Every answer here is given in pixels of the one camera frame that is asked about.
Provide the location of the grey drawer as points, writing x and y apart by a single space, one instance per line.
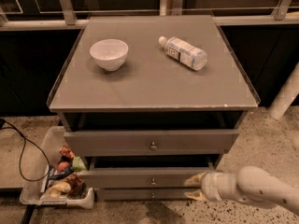
144 172
142 194
147 143

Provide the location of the metal window rail frame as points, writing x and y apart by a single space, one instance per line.
67 14

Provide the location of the brown snack bag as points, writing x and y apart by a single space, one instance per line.
69 185

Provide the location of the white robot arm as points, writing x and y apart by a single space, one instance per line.
249 186

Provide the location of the grey bottom drawer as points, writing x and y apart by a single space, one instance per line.
142 194

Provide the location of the white ceramic bowl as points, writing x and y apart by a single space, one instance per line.
109 54

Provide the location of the clear plastic water bottle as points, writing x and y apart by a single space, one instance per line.
184 52

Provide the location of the green snack packet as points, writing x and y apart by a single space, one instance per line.
78 164

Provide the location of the red snack packet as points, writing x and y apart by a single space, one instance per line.
66 151

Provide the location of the grey top drawer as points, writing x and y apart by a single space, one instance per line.
147 143

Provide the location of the white pole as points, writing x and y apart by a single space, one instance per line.
286 95

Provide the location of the blue snack packet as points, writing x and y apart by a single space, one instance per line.
54 174

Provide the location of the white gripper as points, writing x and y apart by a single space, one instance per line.
209 187

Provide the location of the clear plastic storage bin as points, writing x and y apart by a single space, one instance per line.
34 190

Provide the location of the grey drawer cabinet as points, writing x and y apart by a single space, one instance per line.
152 91

